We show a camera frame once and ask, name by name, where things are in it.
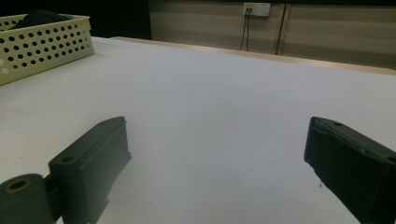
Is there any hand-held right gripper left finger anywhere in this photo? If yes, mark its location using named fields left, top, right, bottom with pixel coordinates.
left=48, top=116, right=133, bottom=224

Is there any pale yellow perforated plastic basket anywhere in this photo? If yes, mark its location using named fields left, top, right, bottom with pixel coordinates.
left=0, top=13, right=95, bottom=87

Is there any white wall socket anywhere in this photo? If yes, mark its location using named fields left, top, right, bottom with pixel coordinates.
left=242, top=2, right=272, bottom=18

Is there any light wooden table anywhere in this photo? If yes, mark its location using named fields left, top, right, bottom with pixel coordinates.
left=110, top=35, right=396, bottom=77

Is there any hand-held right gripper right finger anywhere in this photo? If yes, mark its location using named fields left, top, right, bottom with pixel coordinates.
left=304, top=116, right=396, bottom=224

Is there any black cloth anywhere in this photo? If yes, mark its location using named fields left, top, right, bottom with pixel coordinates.
left=10, top=8, right=75, bottom=31

